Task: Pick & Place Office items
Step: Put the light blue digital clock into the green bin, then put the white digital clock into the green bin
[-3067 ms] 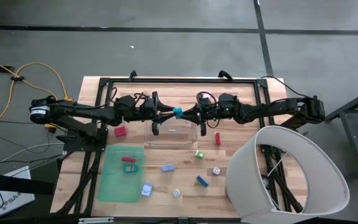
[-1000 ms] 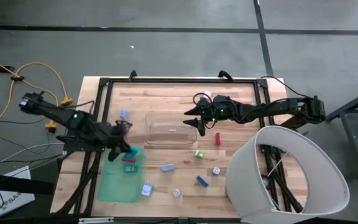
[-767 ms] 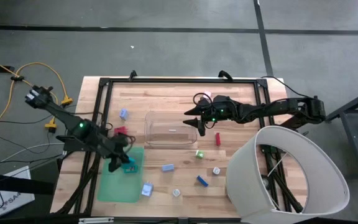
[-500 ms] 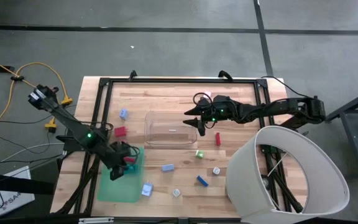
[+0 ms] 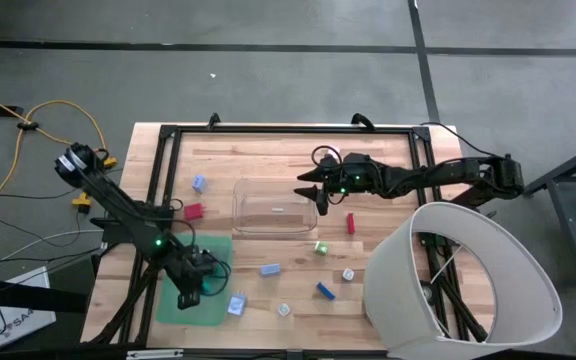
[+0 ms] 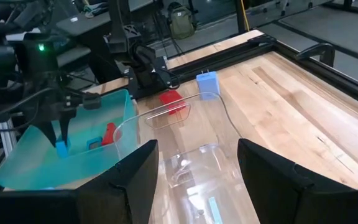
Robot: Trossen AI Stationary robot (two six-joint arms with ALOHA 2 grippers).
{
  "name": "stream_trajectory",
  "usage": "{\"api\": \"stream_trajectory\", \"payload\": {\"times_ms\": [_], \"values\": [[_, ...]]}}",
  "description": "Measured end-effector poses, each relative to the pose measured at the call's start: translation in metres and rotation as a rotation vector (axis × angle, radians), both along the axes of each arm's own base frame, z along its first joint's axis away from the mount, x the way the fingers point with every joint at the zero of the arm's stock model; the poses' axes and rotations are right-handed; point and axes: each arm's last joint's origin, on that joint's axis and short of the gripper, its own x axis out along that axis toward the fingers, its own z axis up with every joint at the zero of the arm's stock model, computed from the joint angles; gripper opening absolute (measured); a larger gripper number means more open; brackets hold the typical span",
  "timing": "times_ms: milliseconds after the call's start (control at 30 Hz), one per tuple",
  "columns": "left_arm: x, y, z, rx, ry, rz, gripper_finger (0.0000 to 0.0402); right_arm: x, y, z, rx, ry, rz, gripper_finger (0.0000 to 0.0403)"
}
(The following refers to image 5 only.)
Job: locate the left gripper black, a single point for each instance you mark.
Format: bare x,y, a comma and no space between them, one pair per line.
188,275

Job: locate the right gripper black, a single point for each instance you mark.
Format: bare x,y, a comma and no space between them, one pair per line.
350,175

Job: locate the red plastic bar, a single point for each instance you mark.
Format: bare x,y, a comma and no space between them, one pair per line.
350,223

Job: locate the light blue plug charger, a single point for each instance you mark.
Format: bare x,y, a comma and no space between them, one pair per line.
270,270
237,305
199,184

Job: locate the blue plastic bar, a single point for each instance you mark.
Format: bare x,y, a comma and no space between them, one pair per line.
325,290

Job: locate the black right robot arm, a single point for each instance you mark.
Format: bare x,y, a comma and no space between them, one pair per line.
443,175

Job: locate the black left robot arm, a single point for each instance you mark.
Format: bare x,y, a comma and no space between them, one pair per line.
118,205

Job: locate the teal translucent tray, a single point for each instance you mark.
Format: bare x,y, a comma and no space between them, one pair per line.
218,310

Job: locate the clear plastic bin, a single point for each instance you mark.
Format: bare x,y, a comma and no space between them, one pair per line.
268,200

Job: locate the dark red block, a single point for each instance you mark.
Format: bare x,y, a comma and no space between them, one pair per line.
194,212

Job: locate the white lamp shade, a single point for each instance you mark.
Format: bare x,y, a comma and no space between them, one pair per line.
398,280

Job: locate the black metal beam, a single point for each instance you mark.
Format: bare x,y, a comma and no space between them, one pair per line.
28,298

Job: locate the white printed box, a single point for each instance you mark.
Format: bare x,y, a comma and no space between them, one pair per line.
23,310

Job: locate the black metal stand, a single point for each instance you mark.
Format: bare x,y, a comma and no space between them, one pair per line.
574,235

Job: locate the black frame clamp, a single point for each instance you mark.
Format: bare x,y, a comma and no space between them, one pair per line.
362,120
213,120

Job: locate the silver metal bracket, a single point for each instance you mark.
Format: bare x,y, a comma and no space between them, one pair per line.
154,354

